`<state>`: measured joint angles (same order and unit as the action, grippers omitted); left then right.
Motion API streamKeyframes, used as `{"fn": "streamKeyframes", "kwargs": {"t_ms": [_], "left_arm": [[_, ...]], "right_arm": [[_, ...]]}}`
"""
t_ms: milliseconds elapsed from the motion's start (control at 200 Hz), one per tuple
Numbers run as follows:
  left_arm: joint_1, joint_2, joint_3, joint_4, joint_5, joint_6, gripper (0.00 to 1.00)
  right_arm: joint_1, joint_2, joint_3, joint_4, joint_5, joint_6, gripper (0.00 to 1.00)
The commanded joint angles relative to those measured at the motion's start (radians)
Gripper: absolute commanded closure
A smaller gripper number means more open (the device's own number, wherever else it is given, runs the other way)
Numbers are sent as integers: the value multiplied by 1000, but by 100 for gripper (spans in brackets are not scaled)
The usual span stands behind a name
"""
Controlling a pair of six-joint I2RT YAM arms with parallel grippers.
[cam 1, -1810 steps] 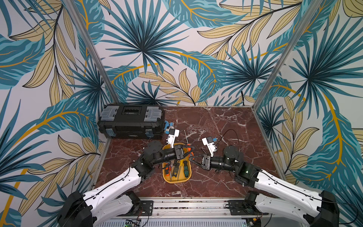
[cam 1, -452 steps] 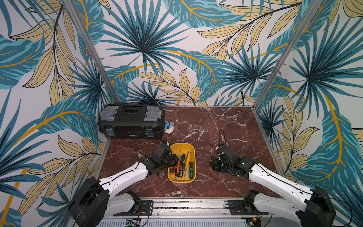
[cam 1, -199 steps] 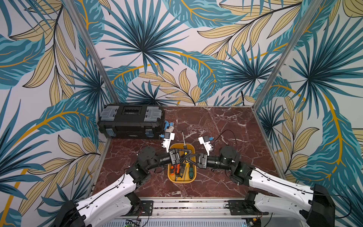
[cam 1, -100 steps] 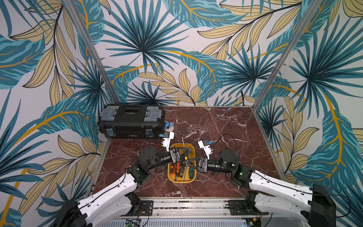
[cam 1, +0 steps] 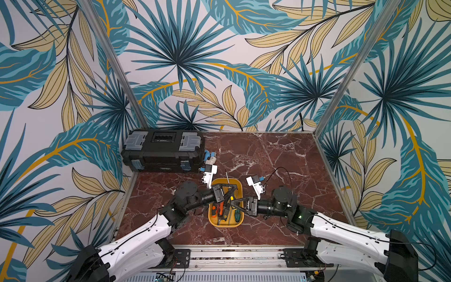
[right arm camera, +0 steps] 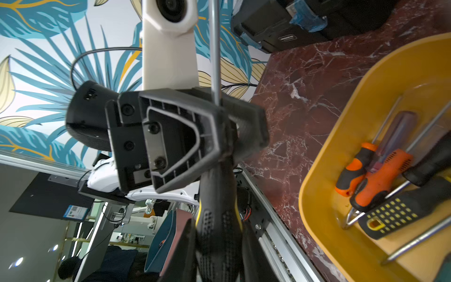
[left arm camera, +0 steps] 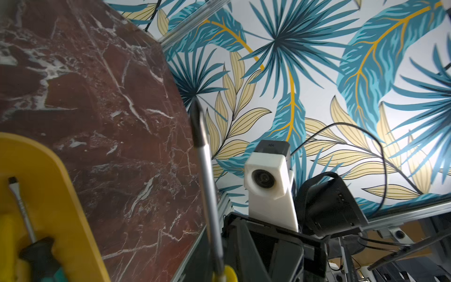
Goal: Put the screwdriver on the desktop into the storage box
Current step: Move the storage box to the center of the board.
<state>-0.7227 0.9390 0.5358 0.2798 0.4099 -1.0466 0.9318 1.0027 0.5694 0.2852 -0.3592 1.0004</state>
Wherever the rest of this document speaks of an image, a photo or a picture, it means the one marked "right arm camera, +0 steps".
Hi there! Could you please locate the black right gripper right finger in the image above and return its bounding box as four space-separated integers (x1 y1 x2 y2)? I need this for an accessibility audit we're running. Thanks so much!
241 225 278 282

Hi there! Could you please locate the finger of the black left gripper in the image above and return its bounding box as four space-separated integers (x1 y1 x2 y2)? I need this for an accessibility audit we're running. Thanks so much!
191 87 270 162

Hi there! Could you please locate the yellow plastic storage box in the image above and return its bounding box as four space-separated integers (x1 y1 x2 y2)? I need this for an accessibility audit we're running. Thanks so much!
299 34 451 282

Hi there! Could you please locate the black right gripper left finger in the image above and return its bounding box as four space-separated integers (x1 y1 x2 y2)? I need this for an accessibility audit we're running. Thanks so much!
159 219 197 282

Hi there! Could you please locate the black yellow-dotted screwdriver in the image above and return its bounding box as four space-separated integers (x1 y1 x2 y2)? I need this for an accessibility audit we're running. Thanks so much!
358 176 451 240

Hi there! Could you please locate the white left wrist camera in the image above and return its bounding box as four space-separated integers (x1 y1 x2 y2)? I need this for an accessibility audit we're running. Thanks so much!
142 1 199 90

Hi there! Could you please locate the black yellow-capped screwdriver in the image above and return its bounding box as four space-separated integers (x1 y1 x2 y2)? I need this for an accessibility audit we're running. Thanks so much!
402 131 451 186

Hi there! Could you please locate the blue red transparent screwdriver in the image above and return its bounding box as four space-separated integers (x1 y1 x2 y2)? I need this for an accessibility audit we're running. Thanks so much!
368 110 418 173

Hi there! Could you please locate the small orange grey screwdriver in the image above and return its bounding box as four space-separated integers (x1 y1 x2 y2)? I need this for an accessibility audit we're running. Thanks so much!
335 95 403 197

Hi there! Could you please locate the yellow handle screwdriver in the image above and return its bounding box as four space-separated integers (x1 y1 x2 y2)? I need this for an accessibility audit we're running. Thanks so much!
381 216 451 266

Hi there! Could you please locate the black plastic toolbox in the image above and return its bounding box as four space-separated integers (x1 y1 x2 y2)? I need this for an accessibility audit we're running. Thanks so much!
231 0 397 54

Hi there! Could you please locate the orange black screwdriver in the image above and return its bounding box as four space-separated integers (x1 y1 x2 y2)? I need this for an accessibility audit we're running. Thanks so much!
342 102 451 229

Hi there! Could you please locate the green black screwdriver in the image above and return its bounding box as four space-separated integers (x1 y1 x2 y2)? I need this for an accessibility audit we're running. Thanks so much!
433 253 451 282

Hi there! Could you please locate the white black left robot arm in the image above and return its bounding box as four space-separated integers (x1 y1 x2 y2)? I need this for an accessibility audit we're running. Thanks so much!
66 81 276 282

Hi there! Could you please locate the black yellow-striped screwdriver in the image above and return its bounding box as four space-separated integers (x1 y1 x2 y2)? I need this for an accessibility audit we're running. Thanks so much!
194 0 244 282

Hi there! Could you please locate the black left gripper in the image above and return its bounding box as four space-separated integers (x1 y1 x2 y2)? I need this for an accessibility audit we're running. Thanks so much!
65 81 216 193

